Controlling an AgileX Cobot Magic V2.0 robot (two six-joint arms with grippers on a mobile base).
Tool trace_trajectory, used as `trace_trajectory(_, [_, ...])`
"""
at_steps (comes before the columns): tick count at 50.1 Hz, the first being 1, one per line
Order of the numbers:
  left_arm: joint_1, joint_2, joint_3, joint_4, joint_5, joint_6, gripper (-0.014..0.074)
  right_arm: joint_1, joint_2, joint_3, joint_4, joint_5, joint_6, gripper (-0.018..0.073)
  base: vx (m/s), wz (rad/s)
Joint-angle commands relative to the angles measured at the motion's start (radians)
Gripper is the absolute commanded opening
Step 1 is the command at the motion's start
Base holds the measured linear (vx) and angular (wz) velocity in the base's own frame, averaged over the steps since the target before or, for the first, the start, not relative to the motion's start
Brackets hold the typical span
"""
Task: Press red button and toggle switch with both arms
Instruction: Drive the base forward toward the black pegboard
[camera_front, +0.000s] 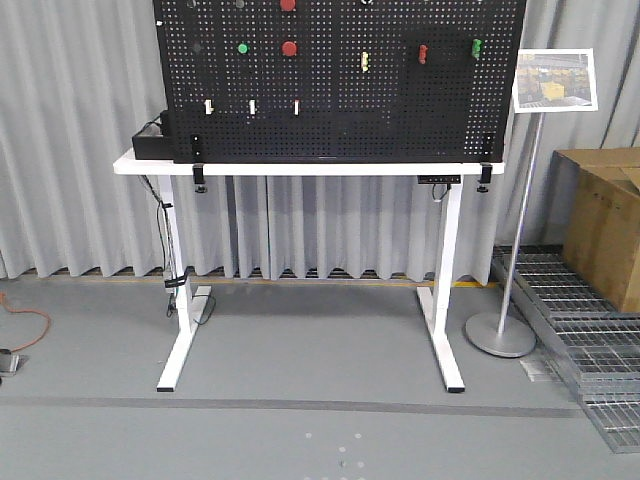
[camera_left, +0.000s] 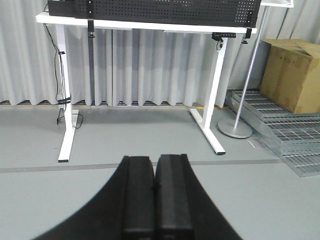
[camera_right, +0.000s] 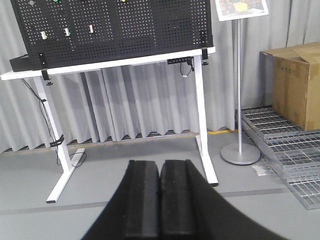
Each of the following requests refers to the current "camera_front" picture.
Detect black desk cables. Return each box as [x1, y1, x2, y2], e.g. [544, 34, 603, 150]
[137, 174, 217, 326]

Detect silver sign stand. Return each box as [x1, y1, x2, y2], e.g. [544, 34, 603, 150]
[464, 113, 546, 359]

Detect lower red push button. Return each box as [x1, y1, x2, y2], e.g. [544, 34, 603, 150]
[281, 40, 298, 57]

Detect black perforated pegboard panel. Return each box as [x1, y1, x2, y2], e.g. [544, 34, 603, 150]
[153, 0, 527, 164]

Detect green lever switch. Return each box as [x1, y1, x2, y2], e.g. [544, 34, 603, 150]
[471, 38, 483, 60]

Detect framed photo sign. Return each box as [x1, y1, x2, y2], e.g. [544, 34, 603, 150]
[513, 49, 599, 114]

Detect red lever switch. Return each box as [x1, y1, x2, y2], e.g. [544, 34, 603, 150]
[418, 44, 429, 65]

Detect orange cable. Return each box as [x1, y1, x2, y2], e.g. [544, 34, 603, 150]
[0, 291, 52, 353]

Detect brown cardboard box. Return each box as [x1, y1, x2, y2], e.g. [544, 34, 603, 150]
[557, 147, 639, 312]

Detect black box on desk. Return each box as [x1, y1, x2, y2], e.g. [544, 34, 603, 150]
[132, 110, 175, 160]

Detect desk height control panel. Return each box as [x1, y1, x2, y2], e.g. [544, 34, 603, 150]
[418, 175, 461, 185]

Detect grey floor pedal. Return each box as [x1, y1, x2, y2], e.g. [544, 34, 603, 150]
[0, 349, 21, 377]

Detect left black clamp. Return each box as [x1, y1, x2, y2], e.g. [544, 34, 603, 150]
[191, 134, 208, 194]

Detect white yellow toggle switch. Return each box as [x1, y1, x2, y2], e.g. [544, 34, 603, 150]
[204, 99, 214, 115]

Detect black clamp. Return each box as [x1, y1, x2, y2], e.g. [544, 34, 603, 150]
[477, 133, 495, 193]
[191, 134, 208, 194]

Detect metal floor grating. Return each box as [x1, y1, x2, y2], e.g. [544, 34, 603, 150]
[511, 246, 639, 453]

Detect upper red push button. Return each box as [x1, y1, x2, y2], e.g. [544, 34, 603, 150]
[280, 0, 297, 12]

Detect right black clamp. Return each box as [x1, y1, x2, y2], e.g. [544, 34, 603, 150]
[477, 133, 495, 193]

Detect red push button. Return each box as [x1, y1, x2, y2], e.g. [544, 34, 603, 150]
[280, 0, 297, 12]
[281, 40, 298, 57]

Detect white standing desk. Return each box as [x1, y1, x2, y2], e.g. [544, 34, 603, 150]
[113, 150, 506, 393]

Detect yellow lever switch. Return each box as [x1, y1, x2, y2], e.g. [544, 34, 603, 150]
[360, 51, 370, 73]

